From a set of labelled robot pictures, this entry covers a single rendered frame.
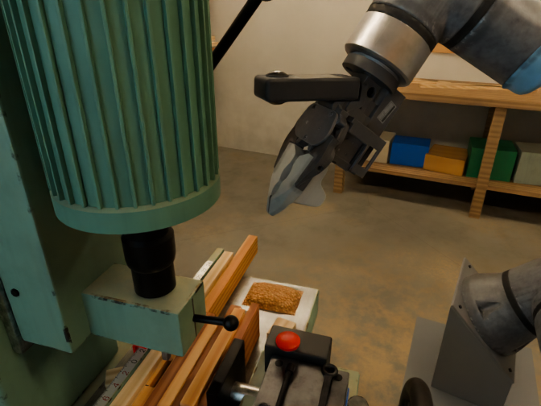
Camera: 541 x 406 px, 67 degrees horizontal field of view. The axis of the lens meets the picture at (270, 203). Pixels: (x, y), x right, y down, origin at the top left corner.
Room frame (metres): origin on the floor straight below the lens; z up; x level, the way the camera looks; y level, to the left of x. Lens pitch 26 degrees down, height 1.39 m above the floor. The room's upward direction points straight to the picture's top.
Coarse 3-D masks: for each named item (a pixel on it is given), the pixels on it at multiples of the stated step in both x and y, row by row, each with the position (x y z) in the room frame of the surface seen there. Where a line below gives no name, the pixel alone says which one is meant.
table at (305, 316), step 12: (240, 288) 0.63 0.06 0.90; (300, 288) 0.63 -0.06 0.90; (312, 288) 0.63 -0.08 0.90; (228, 300) 0.59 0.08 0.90; (240, 300) 0.59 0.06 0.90; (300, 300) 0.59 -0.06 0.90; (312, 300) 0.59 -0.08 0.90; (264, 312) 0.56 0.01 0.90; (276, 312) 0.56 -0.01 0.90; (300, 312) 0.56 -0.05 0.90; (312, 312) 0.57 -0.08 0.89; (264, 324) 0.53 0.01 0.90; (300, 324) 0.53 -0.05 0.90; (312, 324) 0.58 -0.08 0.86; (264, 336) 0.50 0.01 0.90; (264, 348) 0.48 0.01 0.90; (252, 360) 0.45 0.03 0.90; (252, 372) 0.43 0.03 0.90
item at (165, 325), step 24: (120, 264) 0.47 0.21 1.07; (96, 288) 0.41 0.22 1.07; (120, 288) 0.41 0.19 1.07; (192, 288) 0.41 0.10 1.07; (96, 312) 0.40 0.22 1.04; (120, 312) 0.39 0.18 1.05; (144, 312) 0.38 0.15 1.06; (168, 312) 0.37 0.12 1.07; (192, 312) 0.40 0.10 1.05; (120, 336) 0.39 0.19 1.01; (144, 336) 0.38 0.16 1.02; (168, 336) 0.37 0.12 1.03; (192, 336) 0.39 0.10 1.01
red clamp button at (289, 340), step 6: (282, 336) 0.38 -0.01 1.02; (288, 336) 0.38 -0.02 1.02; (294, 336) 0.38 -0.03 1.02; (276, 342) 0.37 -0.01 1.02; (282, 342) 0.37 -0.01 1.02; (288, 342) 0.37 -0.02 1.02; (294, 342) 0.37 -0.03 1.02; (282, 348) 0.36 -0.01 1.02; (288, 348) 0.36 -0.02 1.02; (294, 348) 0.36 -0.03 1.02
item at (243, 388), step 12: (240, 348) 0.39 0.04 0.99; (228, 360) 0.37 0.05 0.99; (240, 360) 0.38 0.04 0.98; (228, 372) 0.35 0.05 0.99; (240, 372) 0.38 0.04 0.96; (216, 384) 0.33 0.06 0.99; (228, 384) 0.34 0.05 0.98; (240, 384) 0.36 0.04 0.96; (216, 396) 0.32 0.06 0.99; (228, 396) 0.34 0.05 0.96; (240, 396) 0.34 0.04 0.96
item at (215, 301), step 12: (252, 240) 0.74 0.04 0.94; (240, 252) 0.69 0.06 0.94; (252, 252) 0.73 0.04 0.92; (240, 264) 0.66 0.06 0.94; (228, 276) 0.61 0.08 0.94; (240, 276) 0.66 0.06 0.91; (216, 288) 0.58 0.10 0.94; (228, 288) 0.60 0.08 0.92; (216, 300) 0.55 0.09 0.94; (216, 312) 0.54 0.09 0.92; (156, 372) 0.40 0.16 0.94
